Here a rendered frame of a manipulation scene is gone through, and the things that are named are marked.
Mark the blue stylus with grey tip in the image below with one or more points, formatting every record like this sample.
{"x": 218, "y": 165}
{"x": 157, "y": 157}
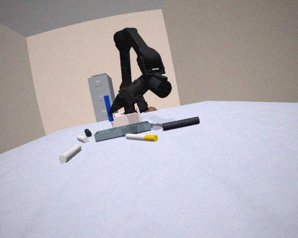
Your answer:
{"x": 107, "y": 103}

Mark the black cylinder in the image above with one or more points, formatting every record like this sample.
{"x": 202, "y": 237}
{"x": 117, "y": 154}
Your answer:
{"x": 180, "y": 123}
{"x": 87, "y": 132}

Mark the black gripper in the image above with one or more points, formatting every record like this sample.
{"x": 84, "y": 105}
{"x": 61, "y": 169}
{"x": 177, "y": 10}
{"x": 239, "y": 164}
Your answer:
{"x": 128, "y": 95}

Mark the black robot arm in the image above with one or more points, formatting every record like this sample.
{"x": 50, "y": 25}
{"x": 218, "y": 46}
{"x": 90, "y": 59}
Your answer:
{"x": 148, "y": 61}

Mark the grey keyboard with white letter keys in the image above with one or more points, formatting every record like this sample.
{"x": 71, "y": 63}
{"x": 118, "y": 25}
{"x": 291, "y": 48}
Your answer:
{"x": 121, "y": 131}

